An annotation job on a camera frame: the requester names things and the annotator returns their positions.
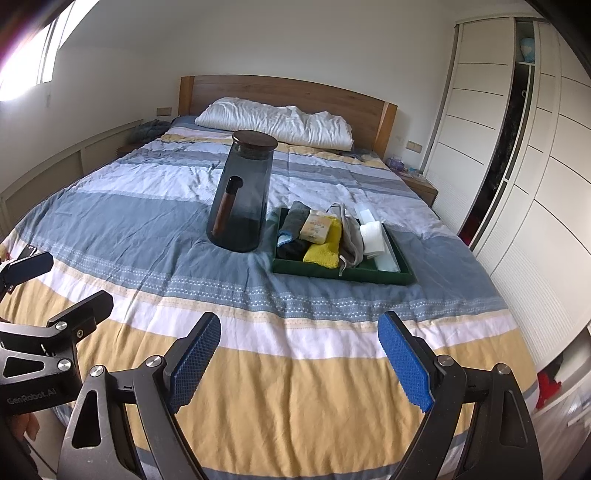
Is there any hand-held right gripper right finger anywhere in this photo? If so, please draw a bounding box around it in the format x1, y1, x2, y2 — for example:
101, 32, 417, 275
378, 311, 539, 480

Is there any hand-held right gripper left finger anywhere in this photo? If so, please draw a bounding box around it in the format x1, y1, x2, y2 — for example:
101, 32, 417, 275
59, 311, 222, 480

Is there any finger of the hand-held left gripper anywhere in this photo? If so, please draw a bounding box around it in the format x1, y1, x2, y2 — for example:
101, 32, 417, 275
0, 251, 55, 296
0, 290, 115, 387

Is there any clear plastic packet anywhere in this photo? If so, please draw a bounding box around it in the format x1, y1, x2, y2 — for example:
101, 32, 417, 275
353, 203, 402, 274

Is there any green tray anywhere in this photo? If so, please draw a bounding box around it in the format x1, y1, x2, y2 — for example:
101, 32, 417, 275
271, 206, 417, 286

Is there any white towel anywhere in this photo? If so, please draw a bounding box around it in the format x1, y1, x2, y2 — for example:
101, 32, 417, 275
359, 220, 387, 257

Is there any yellow towel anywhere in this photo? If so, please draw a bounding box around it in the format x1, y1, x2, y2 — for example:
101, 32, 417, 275
302, 215, 345, 270

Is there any grey face mask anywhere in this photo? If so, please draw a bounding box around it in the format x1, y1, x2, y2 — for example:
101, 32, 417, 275
327, 203, 366, 278

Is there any black cloth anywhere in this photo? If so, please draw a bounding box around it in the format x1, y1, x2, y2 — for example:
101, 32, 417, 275
276, 240, 310, 261

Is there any yellow white tissue pack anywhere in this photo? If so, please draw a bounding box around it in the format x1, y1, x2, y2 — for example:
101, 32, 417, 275
299, 209, 334, 244

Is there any grey cloth with blue trim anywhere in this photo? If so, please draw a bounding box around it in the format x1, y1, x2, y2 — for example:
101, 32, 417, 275
277, 200, 315, 244

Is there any striped bed blanket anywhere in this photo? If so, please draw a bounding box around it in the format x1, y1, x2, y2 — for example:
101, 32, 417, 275
0, 122, 539, 480

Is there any red garment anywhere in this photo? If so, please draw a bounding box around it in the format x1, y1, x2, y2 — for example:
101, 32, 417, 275
536, 364, 566, 409

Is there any grey glass pitcher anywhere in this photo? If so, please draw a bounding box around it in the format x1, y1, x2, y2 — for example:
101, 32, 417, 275
205, 130, 279, 253

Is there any wooden nightstand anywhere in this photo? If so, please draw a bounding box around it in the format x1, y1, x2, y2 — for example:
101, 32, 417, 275
402, 173, 438, 208

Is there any grey knitted cloth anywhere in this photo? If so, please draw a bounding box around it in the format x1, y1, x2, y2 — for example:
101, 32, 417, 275
130, 119, 172, 144

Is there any window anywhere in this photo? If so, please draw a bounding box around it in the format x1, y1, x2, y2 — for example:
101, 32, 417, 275
0, 0, 100, 100

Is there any white wardrobe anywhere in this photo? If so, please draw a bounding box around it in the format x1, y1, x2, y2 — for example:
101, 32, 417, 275
422, 16, 591, 416

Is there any white pillow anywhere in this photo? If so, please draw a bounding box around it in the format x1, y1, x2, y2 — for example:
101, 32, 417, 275
194, 97, 355, 151

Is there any wooden headboard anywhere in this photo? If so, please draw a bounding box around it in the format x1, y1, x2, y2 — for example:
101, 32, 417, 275
178, 75, 399, 158

